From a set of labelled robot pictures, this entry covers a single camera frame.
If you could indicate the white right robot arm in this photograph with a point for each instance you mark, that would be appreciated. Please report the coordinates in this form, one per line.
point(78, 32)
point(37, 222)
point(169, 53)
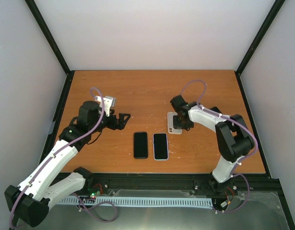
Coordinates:
point(234, 139)

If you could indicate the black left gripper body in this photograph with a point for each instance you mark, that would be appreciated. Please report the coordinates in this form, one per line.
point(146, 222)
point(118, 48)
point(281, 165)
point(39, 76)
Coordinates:
point(111, 125)

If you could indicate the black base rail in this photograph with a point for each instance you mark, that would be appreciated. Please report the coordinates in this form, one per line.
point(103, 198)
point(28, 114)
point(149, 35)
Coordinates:
point(196, 184)

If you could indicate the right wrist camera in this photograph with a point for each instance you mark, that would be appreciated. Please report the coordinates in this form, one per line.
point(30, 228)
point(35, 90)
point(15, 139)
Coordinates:
point(177, 103)

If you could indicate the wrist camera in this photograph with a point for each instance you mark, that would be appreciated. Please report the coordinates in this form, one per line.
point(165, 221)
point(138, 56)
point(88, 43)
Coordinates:
point(109, 102)
point(177, 103)

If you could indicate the silver phone black screen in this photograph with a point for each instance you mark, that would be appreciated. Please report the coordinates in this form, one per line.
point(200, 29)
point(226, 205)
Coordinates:
point(140, 145)

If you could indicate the black frame post left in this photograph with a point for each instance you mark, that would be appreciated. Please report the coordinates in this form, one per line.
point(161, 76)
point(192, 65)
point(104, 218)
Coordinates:
point(32, 6)

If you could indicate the black phone case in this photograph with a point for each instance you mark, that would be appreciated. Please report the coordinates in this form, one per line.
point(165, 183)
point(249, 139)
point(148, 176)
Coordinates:
point(135, 145)

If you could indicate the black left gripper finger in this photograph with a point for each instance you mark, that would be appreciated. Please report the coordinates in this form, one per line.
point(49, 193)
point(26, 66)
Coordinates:
point(124, 117)
point(122, 122)

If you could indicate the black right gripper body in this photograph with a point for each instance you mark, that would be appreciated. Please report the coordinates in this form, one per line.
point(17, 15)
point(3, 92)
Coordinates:
point(186, 124)

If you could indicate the light blue phone case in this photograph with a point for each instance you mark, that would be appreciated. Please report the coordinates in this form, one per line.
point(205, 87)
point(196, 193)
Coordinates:
point(154, 146)

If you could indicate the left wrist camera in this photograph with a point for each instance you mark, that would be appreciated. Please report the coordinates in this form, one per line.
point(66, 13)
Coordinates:
point(109, 102)

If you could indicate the black frame post right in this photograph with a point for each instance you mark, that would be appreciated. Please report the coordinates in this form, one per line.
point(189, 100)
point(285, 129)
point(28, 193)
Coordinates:
point(274, 10)

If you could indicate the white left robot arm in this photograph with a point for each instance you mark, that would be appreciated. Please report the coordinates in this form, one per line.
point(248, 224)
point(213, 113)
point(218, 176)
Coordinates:
point(33, 198)

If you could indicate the light blue cable duct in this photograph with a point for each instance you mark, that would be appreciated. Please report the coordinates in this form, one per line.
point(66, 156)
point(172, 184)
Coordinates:
point(149, 201)

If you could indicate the black frame post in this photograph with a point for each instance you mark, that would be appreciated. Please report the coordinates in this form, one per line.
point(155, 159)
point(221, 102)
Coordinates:
point(274, 10)
point(32, 6)

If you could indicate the cream phone case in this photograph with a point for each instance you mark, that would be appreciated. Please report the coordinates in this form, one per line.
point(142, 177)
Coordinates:
point(170, 126)

